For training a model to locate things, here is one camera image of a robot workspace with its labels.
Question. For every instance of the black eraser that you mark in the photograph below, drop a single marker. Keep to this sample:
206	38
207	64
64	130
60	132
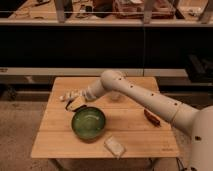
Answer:
74	106

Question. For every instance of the green bowl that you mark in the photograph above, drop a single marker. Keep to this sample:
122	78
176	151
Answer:
88	123

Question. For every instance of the white sponge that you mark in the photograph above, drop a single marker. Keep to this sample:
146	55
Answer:
114	146

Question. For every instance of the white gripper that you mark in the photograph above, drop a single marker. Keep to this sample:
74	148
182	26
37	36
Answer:
80	101

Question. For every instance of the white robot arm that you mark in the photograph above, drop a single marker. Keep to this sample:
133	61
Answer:
197	124

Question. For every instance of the wooden table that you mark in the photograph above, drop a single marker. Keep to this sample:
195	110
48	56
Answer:
125	122

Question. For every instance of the white tube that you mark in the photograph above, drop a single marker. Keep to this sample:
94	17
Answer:
72	95

